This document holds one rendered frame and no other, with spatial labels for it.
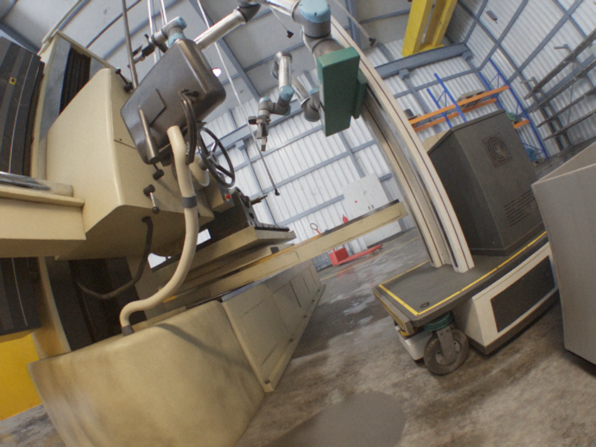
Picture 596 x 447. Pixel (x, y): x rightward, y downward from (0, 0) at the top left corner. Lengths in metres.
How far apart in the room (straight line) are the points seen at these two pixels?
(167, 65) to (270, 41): 8.70
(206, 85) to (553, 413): 1.20
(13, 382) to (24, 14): 8.27
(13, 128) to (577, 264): 2.36
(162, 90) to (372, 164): 8.48
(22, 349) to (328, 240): 3.12
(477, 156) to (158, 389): 1.42
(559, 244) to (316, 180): 8.45
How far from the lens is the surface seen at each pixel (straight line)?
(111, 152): 1.16
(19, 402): 3.15
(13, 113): 1.91
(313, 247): 1.77
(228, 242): 1.76
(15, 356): 3.16
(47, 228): 1.14
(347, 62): 1.03
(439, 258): 1.31
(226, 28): 1.37
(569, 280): 0.76
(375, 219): 1.76
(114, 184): 1.08
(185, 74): 0.71
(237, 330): 1.44
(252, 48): 9.35
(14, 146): 1.76
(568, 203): 0.66
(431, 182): 1.04
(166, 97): 0.75
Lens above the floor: 0.64
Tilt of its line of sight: 7 degrees up
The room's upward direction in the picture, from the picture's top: 23 degrees counter-clockwise
